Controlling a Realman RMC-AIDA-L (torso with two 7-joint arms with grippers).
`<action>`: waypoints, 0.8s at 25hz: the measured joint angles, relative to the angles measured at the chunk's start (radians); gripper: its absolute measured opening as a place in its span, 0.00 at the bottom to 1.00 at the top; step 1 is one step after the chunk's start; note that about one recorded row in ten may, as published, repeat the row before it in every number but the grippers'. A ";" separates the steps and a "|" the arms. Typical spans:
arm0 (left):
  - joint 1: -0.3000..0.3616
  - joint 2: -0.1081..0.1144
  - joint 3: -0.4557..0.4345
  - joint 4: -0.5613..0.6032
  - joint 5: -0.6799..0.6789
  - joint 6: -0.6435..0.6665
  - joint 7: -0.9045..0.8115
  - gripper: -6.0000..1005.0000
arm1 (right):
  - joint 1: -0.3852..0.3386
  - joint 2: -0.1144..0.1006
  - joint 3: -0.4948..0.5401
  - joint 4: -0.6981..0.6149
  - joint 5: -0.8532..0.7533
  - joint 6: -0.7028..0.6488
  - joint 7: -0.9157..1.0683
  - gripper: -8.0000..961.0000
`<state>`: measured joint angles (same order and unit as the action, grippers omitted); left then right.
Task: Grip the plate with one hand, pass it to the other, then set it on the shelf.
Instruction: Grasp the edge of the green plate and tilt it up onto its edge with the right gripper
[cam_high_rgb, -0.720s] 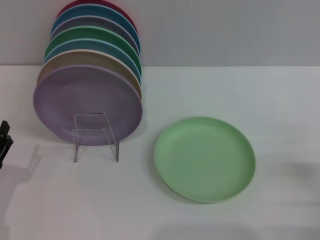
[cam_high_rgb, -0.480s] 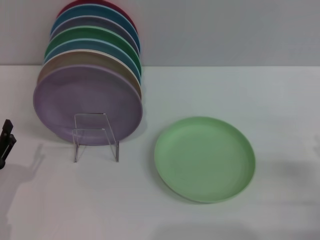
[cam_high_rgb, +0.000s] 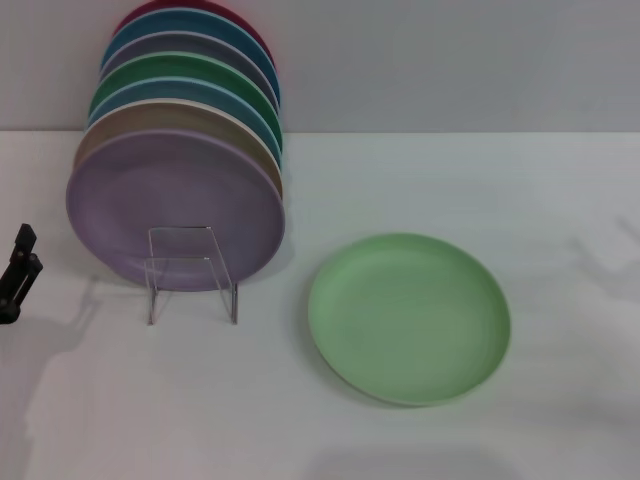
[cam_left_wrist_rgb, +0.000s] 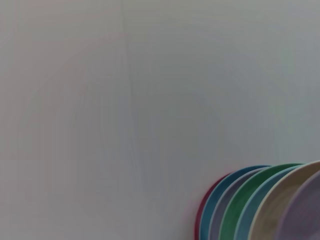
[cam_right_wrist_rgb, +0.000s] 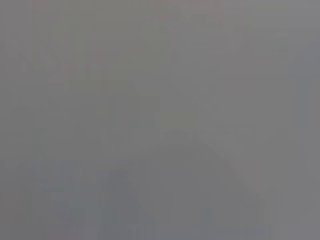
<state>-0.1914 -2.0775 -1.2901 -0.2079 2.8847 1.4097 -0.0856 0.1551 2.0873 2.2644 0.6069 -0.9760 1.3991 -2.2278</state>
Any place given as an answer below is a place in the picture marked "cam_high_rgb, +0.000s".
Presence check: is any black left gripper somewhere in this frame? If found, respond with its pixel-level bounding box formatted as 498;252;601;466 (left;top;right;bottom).
0;224;44;326

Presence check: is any light green plate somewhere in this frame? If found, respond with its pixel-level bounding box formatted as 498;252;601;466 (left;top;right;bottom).
307;230;512;407

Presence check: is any lavender purple plate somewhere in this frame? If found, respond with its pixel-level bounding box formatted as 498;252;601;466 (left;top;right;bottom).
65;127;287;294

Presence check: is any clear acrylic plate rack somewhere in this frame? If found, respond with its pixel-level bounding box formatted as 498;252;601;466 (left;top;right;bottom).
144;225;240;326

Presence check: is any beige plate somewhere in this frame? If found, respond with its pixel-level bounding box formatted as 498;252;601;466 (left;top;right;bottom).
74;98;285;201

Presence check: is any light blue plate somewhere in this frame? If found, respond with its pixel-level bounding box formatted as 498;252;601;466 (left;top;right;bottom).
87;77;284;166

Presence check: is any dark green plate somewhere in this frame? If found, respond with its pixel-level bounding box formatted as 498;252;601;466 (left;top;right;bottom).
89;51;282;141

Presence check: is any grey plate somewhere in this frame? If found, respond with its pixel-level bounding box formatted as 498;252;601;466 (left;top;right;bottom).
98;30;281;114

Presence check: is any teal blue plate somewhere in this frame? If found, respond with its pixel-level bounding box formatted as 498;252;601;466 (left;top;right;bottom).
99;7;280;109

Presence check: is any maroon red plate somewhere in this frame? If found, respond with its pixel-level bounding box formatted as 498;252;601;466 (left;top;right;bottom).
118;0;276;69

